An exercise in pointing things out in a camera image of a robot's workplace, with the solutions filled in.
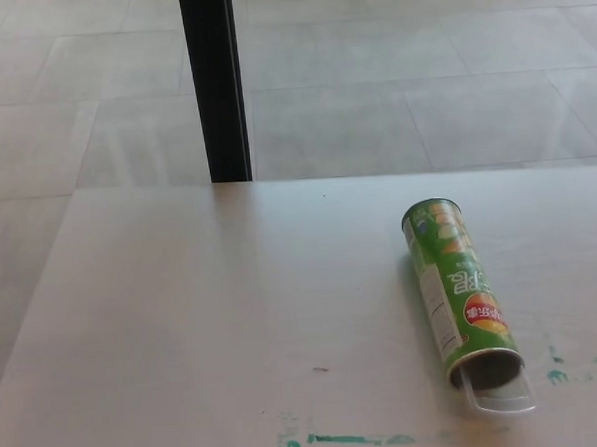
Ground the black vertical frame post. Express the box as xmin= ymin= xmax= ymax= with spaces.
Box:
xmin=177 ymin=0 xmax=254 ymax=185

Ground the green chips tube container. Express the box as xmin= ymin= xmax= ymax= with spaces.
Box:
xmin=398 ymin=193 xmax=524 ymax=393

